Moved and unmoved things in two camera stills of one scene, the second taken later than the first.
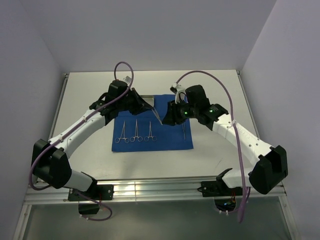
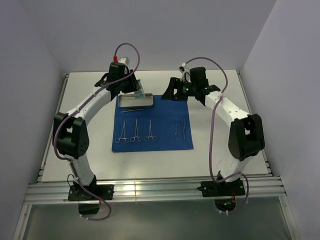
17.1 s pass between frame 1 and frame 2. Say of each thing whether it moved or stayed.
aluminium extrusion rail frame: stayed
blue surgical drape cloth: stayed
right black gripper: moved
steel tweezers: moved
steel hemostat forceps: stayed
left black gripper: moved
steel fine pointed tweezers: stayed
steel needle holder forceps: stayed
